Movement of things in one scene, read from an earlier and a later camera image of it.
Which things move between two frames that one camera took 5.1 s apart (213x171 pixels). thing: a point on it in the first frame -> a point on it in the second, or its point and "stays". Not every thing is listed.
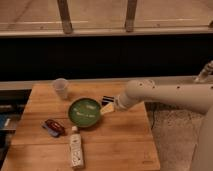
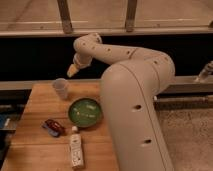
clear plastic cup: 61,87 stays
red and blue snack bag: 54,128 stays
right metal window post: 131,8 stays
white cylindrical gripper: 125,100 -> 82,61
